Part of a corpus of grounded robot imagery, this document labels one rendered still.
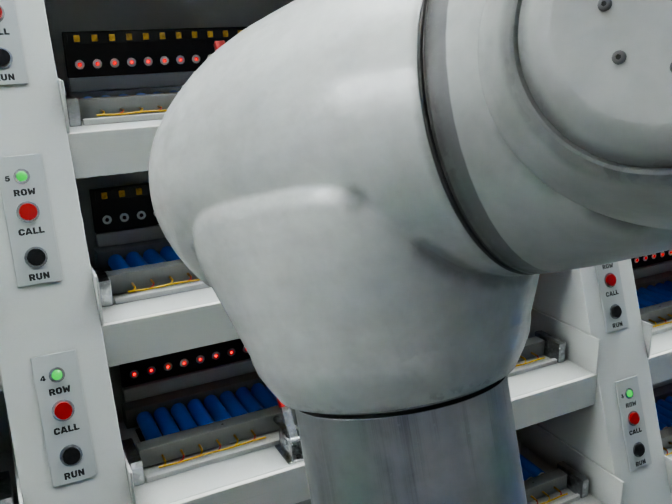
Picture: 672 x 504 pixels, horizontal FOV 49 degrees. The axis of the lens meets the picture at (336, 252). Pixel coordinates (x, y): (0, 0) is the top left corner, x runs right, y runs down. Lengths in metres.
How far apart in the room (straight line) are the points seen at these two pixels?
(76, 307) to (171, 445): 0.20
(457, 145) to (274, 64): 0.09
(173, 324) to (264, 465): 0.19
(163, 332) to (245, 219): 0.48
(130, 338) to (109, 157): 0.18
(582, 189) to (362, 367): 0.12
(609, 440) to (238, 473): 0.50
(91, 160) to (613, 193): 0.63
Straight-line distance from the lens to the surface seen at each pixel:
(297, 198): 0.27
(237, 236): 0.30
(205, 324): 0.77
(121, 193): 0.91
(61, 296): 0.74
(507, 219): 0.24
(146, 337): 0.76
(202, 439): 0.85
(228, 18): 1.05
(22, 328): 0.74
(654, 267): 1.37
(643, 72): 0.18
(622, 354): 1.07
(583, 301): 1.02
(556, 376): 1.02
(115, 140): 0.77
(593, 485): 1.11
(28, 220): 0.74
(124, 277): 0.81
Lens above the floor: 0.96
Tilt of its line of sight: 1 degrees down
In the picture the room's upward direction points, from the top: 10 degrees counter-clockwise
